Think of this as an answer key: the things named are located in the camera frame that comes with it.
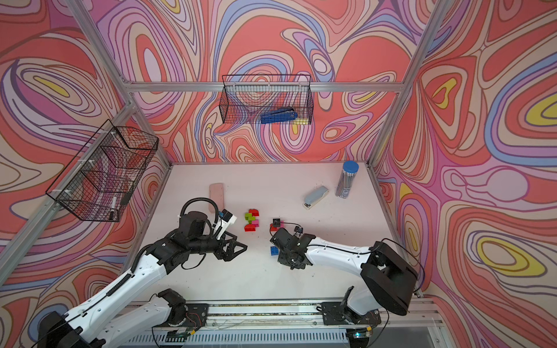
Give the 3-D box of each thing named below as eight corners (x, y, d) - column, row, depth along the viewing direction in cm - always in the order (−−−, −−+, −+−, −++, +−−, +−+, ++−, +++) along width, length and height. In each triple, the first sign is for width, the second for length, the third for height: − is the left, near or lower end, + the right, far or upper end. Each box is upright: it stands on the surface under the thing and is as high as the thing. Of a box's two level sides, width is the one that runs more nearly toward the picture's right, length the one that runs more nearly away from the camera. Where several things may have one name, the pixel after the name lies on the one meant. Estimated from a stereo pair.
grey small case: (300, 204, 104) (300, 201, 103) (320, 186, 112) (321, 183, 110) (308, 210, 102) (308, 207, 100) (328, 192, 109) (328, 189, 107)
